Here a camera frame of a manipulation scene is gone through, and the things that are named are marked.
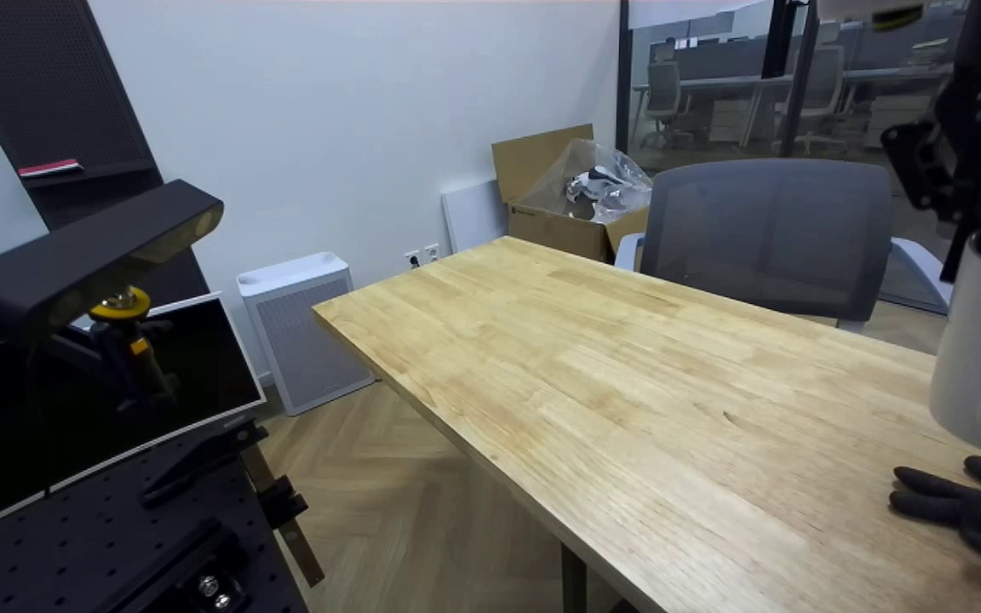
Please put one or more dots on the white ceramic mug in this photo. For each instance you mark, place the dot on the white ceramic mug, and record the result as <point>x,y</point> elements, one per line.
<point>968,364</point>

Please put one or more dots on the black pole behind glass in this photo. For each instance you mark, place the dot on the black pole behind glass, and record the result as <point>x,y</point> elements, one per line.
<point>792,80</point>

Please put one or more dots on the grey mesh office chair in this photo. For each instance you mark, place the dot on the grey mesh office chair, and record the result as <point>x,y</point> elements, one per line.
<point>764,234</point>

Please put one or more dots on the office desk behind glass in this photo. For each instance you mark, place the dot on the office desk behind glass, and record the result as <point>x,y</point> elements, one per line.
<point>718,87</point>

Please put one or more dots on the black glove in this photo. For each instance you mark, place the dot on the black glove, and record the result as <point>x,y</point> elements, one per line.
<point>968,513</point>

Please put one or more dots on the clear crumpled plastic bag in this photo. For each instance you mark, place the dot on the clear crumpled plastic bag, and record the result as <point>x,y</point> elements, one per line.
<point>599,181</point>

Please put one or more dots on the open cardboard box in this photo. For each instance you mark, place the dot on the open cardboard box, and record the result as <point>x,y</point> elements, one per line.
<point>525,157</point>

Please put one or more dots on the white flat panel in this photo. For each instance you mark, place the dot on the white flat panel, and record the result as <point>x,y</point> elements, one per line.
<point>473,213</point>

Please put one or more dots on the black table leg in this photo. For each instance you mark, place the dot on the black table leg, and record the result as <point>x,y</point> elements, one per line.
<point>574,580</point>

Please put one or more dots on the white air purifier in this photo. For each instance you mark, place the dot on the white air purifier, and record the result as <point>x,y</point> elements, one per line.
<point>303,330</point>

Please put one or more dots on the black clamp with wood strip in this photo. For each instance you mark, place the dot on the black clamp with wood strip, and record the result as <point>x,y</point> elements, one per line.
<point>283,499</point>

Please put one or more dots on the red label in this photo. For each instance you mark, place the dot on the red label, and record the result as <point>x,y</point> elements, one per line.
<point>48,170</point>

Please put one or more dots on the black slanted beam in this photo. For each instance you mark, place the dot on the black slanted beam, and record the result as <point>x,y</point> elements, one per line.
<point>48,80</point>

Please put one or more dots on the black optical breadboard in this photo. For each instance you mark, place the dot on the black optical breadboard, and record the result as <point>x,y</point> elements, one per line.
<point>60,548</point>

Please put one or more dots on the black glass partition frame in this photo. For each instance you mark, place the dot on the black glass partition frame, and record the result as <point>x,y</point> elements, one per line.
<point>625,68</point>

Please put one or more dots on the white wall outlet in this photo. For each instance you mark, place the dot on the white wall outlet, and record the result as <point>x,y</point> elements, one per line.
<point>424,255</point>

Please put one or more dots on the yellow knob camera mount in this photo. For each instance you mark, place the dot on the yellow knob camera mount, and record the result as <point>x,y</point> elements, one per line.
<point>122,306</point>

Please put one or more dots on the black mount base with bolts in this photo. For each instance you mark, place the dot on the black mount base with bolts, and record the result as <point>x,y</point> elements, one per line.
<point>190,566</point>

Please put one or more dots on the black stereo camera bar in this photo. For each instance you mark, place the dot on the black stereo camera bar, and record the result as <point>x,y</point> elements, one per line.
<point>82,256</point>

